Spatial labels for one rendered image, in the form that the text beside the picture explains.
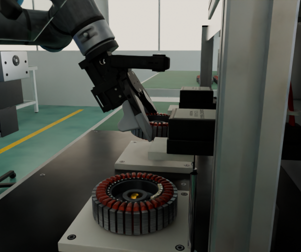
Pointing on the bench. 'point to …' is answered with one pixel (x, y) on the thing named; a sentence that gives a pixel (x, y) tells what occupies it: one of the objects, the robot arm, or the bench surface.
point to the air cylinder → (274, 228)
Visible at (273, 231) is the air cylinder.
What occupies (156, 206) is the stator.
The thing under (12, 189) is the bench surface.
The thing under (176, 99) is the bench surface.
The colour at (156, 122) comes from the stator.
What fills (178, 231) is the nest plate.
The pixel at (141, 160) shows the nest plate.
